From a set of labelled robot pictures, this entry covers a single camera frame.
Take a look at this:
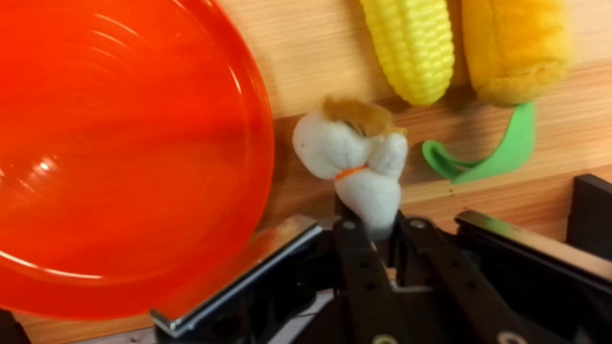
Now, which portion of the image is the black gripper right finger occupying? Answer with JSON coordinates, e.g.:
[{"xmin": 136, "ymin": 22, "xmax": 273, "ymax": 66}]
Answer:
[{"xmin": 455, "ymin": 173, "xmax": 612, "ymax": 301}]

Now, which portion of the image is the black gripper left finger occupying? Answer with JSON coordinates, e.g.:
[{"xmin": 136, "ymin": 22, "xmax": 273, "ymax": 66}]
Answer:
[{"xmin": 151, "ymin": 214, "xmax": 323, "ymax": 338}]

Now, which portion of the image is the orange plastic plate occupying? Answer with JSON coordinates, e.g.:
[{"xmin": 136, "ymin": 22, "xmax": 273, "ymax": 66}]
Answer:
[{"xmin": 0, "ymin": 0, "xmax": 273, "ymax": 319}]

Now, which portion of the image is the yellow plush corn toy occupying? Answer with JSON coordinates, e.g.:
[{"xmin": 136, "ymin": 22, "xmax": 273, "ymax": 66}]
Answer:
[{"xmin": 421, "ymin": 0, "xmax": 572, "ymax": 183}]

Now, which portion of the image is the yellow plastic corn cob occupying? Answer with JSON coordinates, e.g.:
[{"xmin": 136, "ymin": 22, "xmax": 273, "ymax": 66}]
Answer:
[{"xmin": 359, "ymin": 0, "xmax": 455, "ymax": 107}]

